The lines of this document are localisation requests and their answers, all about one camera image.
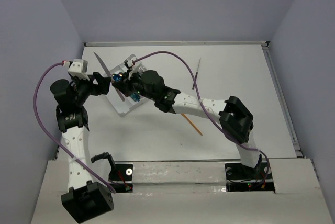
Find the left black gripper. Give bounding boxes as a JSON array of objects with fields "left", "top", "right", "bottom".
[{"left": 71, "top": 72, "right": 111, "bottom": 106}]

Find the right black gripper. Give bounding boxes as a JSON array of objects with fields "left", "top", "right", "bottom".
[{"left": 113, "top": 68, "right": 157, "bottom": 102}]

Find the blue spoon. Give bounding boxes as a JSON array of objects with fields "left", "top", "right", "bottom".
[{"left": 113, "top": 74, "right": 141, "bottom": 102}]

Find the orange plastic knife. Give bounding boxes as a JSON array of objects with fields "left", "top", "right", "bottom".
[{"left": 181, "top": 114, "right": 203, "bottom": 136}]

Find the dark slim knife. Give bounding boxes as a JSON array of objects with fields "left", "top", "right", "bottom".
[{"left": 192, "top": 58, "right": 202, "bottom": 90}]

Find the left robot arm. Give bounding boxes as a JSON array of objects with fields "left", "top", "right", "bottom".
[{"left": 50, "top": 72, "right": 114, "bottom": 223}]

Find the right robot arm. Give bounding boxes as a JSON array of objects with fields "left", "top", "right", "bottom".
[{"left": 112, "top": 70, "right": 263, "bottom": 178}]

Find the white divided cutlery tray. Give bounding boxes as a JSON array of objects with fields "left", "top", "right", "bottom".
[{"left": 105, "top": 54, "right": 148, "bottom": 117}]

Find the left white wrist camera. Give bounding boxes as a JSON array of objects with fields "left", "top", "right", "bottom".
[{"left": 68, "top": 59, "right": 90, "bottom": 80}]

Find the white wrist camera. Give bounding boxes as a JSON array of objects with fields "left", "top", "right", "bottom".
[
  {"left": 68, "top": 59, "right": 90, "bottom": 80},
  {"left": 124, "top": 54, "right": 139, "bottom": 69}
]

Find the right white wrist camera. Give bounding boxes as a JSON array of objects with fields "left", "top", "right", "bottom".
[{"left": 124, "top": 54, "right": 139, "bottom": 69}]

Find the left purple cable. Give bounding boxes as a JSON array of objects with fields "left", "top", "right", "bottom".
[{"left": 33, "top": 61, "right": 117, "bottom": 193}]

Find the purple cable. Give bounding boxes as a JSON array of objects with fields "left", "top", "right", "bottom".
[
  {"left": 33, "top": 61, "right": 117, "bottom": 193},
  {"left": 132, "top": 51, "right": 271, "bottom": 187}
]

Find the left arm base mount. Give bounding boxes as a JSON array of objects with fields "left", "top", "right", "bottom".
[{"left": 91, "top": 152, "right": 133, "bottom": 193}]

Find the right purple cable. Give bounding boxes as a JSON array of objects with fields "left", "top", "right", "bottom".
[{"left": 132, "top": 51, "right": 271, "bottom": 187}]

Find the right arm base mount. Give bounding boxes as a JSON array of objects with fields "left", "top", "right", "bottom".
[{"left": 225, "top": 162, "right": 275, "bottom": 192}]

